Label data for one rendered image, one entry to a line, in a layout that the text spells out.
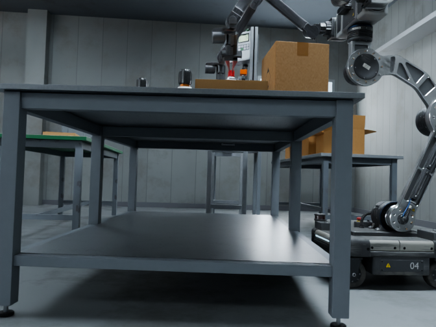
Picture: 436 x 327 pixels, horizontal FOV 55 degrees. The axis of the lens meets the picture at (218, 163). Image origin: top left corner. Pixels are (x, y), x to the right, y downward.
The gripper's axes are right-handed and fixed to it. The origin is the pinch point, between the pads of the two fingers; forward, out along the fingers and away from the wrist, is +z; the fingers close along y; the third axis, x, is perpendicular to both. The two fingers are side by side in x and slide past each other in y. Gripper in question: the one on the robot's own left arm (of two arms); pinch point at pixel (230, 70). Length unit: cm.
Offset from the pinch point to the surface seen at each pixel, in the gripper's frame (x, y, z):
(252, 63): -53, -15, 20
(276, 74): 31.3, -18.9, -13.1
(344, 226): 94, -40, 14
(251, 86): 63, -6, -23
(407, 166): -238, -243, 241
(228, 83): 62, 2, -24
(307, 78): 30.8, -33.0, -11.4
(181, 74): -36, 29, 21
